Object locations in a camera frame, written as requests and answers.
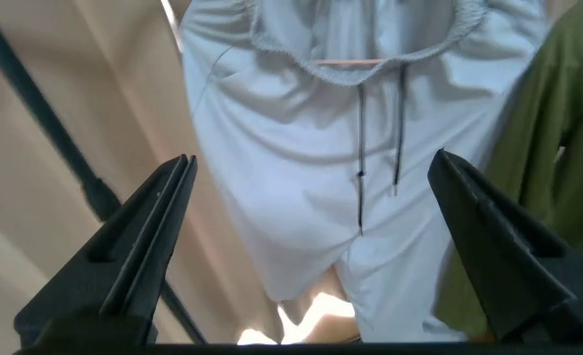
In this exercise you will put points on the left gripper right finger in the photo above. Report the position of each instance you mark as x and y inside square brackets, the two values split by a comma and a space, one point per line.
[518, 266]

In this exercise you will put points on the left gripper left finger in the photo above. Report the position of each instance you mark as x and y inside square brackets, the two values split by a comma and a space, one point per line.
[128, 261]

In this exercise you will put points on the green garment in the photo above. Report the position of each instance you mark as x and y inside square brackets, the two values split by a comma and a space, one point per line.
[557, 123]

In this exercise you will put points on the pale grey shorts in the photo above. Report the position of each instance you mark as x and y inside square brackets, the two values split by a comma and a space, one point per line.
[296, 172]

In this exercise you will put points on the black clothes rack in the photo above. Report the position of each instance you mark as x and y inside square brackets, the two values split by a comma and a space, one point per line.
[39, 108]

